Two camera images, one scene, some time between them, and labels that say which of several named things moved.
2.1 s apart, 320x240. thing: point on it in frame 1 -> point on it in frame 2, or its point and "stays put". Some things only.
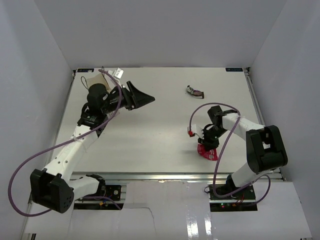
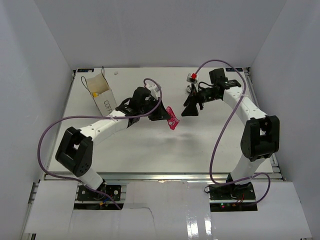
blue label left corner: (85, 70) stays put
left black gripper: (138, 99) -> (160, 113)
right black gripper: (209, 145) -> (191, 109)
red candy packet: (211, 155) -> (173, 120)
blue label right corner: (234, 69) stays put
